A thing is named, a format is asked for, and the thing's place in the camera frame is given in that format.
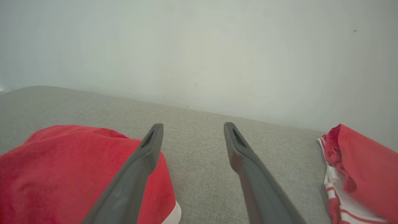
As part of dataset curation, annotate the red and white striped jersey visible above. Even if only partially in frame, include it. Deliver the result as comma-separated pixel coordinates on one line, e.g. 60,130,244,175
317,124,398,224

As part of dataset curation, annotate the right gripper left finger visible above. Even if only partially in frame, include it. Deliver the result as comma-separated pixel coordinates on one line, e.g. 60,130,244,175
81,123,164,224

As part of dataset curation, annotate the red garment with lettering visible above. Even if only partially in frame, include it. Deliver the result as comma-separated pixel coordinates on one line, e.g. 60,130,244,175
0,124,182,224

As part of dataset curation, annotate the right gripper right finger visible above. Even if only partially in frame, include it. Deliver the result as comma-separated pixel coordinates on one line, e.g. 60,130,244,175
224,122,307,224

